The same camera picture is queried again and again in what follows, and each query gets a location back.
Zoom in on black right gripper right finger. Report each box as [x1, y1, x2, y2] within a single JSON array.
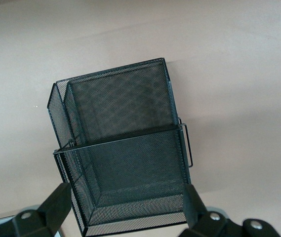
[[179, 184, 279, 237]]

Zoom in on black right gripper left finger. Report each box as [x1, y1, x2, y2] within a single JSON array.
[[0, 182, 72, 237]]

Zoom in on black mesh two-tier organizer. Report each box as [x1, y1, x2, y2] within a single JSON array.
[[45, 57, 195, 237]]

